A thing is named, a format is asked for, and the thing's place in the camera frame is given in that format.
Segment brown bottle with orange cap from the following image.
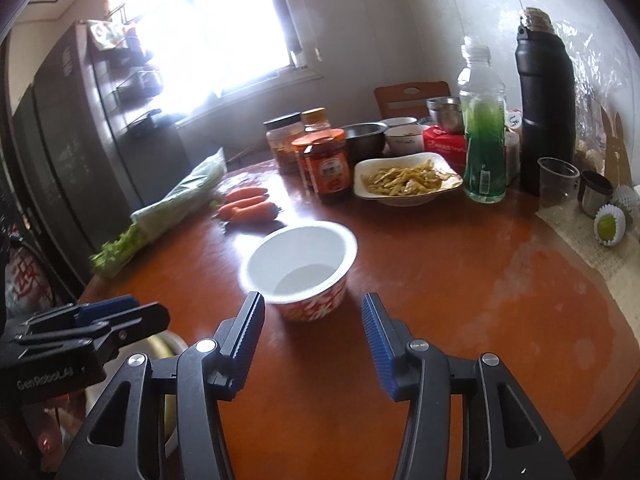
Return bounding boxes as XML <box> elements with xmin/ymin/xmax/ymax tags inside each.
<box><xmin>301</xmin><ymin>107</ymin><xmax>333</xmax><ymax>134</ymax></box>

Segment white plate with gold rim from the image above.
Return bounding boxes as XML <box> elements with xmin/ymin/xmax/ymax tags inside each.
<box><xmin>353</xmin><ymin>152</ymin><xmax>463</xmax><ymax>207</ymax></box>

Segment small jar with white lid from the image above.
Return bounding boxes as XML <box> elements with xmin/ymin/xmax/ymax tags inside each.
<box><xmin>504</xmin><ymin>110</ymin><xmax>524</xmax><ymax>182</ymax></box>

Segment crinkled clear plastic bag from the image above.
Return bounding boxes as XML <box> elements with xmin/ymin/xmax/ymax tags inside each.
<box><xmin>550</xmin><ymin>17</ymin><xmax>640</xmax><ymax>166</ymax></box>

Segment orange carrot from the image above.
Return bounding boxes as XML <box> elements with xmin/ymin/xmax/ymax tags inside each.
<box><xmin>221</xmin><ymin>202</ymin><xmax>279</xmax><ymax>224</ymax></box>
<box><xmin>226</xmin><ymin>187</ymin><xmax>269</xmax><ymax>204</ymax></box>
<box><xmin>216</xmin><ymin>195</ymin><xmax>267</xmax><ymax>213</ymax></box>

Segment steel thermos cap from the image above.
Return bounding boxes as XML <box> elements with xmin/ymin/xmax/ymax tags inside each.
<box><xmin>580</xmin><ymin>170</ymin><xmax>615</xmax><ymax>219</ymax></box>

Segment dark grey refrigerator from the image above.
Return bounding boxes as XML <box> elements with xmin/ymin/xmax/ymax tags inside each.
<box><xmin>10</xmin><ymin>20</ymin><xmax>187</xmax><ymax>291</ymax></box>

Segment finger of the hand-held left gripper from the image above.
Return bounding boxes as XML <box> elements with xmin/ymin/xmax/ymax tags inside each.
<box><xmin>15</xmin><ymin>302</ymin><xmax>171</xmax><ymax>358</ymax></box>
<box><xmin>24</xmin><ymin>296</ymin><xmax>142</xmax><ymax>335</ymax></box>

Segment white foam net fruit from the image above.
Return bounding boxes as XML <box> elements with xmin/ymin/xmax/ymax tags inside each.
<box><xmin>610</xmin><ymin>185</ymin><xmax>640</xmax><ymax>212</ymax></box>

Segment black wire rack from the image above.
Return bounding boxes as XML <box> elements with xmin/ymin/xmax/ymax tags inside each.
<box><xmin>90</xmin><ymin>4</ymin><xmax>168</xmax><ymax>137</ymax></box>

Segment window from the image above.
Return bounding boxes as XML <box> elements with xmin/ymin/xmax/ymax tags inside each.
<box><xmin>107</xmin><ymin>0</ymin><xmax>327</xmax><ymax>111</ymax></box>

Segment floral cloth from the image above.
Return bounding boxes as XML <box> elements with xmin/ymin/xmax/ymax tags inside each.
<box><xmin>86</xmin><ymin>19</ymin><xmax>137</xmax><ymax>52</ymax></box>

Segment yellow stir-fried vegetables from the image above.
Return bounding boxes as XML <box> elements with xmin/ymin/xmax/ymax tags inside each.
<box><xmin>361</xmin><ymin>157</ymin><xmax>458</xmax><ymax>195</ymax></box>

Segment yellow bowl with handle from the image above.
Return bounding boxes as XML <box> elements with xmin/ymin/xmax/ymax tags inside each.
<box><xmin>142</xmin><ymin>331</ymin><xmax>190</xmax><ymax>453</ymax></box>

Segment red sauce jar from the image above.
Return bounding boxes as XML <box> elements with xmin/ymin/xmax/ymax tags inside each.
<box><xmin>304</xmin><ymin>129</ymin><xmax>351</xmax><ymax>204</ymax></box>
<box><xmin>291</xmin><ymin>137</ymin><xmax>315</xmax><ymax>190</ymax></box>

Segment red patterned bowl white inside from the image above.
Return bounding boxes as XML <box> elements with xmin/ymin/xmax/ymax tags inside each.
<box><xmin>240</xmin><ymin>221</ymin><xmax>359</xmax><ymax>323</ymax></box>

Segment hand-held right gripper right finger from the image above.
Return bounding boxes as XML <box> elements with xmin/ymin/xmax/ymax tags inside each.
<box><xmin>361</xmin><ymin>292</ymin><xmax>578</xmax><ymax>480</ymax></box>

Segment celery bunch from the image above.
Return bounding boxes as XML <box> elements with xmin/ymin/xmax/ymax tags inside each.
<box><xmin>90</xmin><ymin>221</ymin><xmax>151</xmax><ymax>279</ymax></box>

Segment wooden chair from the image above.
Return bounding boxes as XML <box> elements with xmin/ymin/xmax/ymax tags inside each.
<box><xmin>374</xmin><ymin>81</ymin><xmax>451</xmax><ymax>119</ymax></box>

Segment small steel bowl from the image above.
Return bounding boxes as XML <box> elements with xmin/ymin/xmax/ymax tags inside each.
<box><xmin>426</xmin><ymin>96</ymin><xmax>464</xmax><ymax>134</ymax></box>

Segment red tissue box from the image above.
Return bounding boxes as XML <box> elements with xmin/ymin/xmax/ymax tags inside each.
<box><xmin>422</xmin><ymin>126</ymin><xmax>471</xmax><ymax>175</ymax></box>

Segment glass jar with black lid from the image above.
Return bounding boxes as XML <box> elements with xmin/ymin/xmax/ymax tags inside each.
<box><xmin>263</xmin><ymin>114</ymin><xmax>306</xmax><ymax>174</ymax></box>

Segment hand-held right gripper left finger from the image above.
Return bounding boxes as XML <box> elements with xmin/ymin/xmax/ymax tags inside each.
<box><xmin>67</xmin><ymin>291</ymin><xmax>267</xmax><ymax>480</ymax></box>

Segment white printed bowl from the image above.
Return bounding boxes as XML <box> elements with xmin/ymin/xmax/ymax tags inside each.
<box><xmin>385</xmin><ymin>125</ymin><xmax>431</xmax><ymax>157</ymax></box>

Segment green drink bottle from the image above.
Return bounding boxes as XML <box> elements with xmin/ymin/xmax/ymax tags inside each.
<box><xmin>457</xmin><ymin>36</ymin><xmax>507</xmax><ymax>205</ymax></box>

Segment green fruit in foam net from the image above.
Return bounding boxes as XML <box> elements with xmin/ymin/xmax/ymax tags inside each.
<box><xmin>593</xmin><ymin>203</ymin><xmax>629</xmax><ymax>249</ymax></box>

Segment red white patterned cloth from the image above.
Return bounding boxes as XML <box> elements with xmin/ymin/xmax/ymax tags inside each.
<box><xmin>7</xmin><ymin>244</ymin><xmax>57</xmax><ymax>312</ymax></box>

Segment black thermos flask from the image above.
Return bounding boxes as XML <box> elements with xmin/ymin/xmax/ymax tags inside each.
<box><xmin>515</xmin><ymin>7</ymin><xmax>577</xmax><ymax>196</ymax></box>

